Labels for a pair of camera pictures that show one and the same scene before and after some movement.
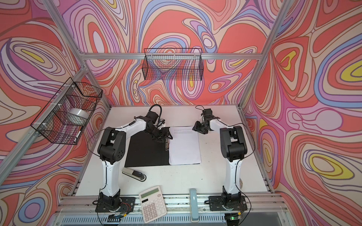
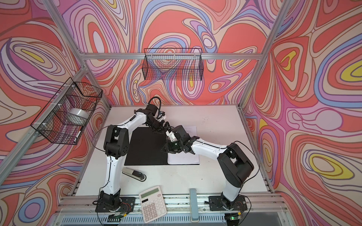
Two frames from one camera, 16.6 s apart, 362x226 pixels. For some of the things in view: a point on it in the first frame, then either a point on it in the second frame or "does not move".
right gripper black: x=197 y=128 to x=168 y=148
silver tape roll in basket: x=77 y=116 does not move
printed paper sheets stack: x=184 y=148 does not move
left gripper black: x=162 y=136 to x=161 y=128
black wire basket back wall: x=175 y=64 does not move
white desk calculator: x=152 y=205 does not move
